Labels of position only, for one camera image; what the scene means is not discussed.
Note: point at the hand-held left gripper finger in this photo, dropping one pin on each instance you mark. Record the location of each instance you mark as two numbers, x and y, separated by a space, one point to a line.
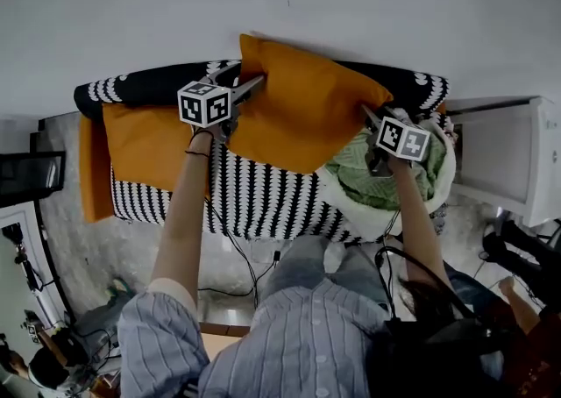
225 74
247 89

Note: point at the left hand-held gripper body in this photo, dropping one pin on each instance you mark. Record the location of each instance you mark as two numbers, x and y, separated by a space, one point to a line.
203 104

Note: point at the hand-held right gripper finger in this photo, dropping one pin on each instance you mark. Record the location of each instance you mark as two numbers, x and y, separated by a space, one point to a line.
372 121

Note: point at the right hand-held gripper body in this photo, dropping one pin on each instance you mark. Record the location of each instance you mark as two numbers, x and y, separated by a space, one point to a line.
403 140

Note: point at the person's left forearm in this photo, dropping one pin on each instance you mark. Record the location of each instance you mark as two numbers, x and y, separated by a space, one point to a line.
179 221

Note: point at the person's right forearm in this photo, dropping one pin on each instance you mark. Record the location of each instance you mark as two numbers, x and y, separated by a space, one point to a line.
416 221

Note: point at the black and white striped sofa cover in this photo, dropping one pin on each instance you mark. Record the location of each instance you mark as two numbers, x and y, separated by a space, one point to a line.
271 203

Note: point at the black wrist band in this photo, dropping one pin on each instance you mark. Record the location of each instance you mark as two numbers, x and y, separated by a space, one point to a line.
198 153

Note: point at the green knitted blanket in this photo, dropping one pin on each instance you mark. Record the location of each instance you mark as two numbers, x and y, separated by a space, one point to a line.
368 186

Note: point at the grey patterned blanket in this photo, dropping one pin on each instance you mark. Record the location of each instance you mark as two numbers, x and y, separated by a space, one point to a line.
439 218

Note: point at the white cabinet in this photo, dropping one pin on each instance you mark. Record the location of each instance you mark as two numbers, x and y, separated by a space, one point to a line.
495 155

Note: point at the black television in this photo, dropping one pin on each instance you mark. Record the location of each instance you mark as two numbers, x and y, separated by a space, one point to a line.
26 177

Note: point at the striped blue-grey shirt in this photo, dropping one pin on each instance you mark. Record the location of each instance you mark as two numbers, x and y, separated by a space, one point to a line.
285 343

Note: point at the wooden table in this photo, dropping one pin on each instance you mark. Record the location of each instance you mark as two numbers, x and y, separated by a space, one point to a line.
219 341

